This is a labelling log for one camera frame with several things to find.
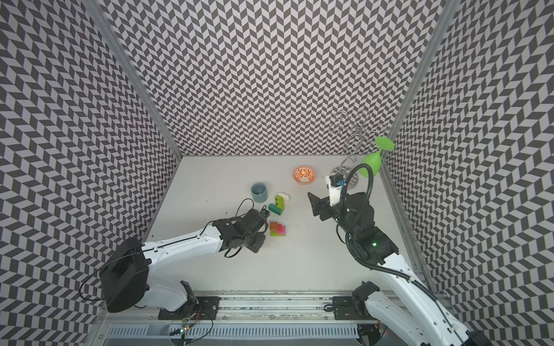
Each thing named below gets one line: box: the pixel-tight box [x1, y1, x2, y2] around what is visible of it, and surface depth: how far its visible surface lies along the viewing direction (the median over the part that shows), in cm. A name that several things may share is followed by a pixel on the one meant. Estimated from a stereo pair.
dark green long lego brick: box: [268, 203, 284, 216], surface depth 98 cm
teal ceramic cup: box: [251, 182, 268, 204], surface depth 101 cm
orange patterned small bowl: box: [292, 165, 316, 186], surface depth 110 cm
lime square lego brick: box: [274, 194, 285, 210], surface depth 101 cm
